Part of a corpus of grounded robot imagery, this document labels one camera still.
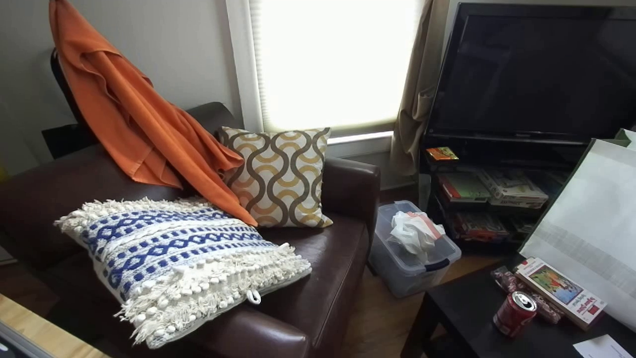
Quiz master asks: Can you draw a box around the orange towel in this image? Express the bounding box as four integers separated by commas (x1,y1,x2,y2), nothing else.
50,0,257,226

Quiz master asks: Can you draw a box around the dark brown leather sofa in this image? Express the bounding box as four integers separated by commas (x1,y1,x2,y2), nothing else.
0,130,380,358

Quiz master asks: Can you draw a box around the yellow brown wavy pattern pillow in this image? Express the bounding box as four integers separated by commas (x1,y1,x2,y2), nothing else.
219,126,332,228

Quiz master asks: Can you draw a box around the clear plastic storage bin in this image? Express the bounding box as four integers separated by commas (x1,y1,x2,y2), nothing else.
368,200,461,297

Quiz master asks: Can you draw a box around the small orange box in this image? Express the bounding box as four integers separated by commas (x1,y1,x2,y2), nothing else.
426,146,459,160

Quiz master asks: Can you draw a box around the beige curtain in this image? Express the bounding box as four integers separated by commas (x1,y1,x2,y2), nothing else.
390,0,450,174

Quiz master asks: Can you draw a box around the blue and white fringed pillow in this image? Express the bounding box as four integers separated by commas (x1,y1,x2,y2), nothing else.
56,196,312,349

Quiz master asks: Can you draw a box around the black tv stand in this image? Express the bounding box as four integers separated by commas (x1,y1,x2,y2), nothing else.
420,134,585,256

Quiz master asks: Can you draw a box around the black coffee table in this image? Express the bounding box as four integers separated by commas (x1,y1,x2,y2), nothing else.
402,264,636,358

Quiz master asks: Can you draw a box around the black flat screen television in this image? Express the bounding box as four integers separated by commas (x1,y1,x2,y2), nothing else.
430,3,636,140

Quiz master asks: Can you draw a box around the red soda can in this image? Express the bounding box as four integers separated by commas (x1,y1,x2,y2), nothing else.
493,289,537,337

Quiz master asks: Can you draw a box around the colourful book on table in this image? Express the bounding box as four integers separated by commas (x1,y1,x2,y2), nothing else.
515,258,607,329

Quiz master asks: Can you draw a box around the white and green shopping bag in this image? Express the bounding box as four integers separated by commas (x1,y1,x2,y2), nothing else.
521,128,636,327

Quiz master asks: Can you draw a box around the white paper on table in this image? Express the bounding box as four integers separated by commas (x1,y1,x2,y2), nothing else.
575,333,634,358

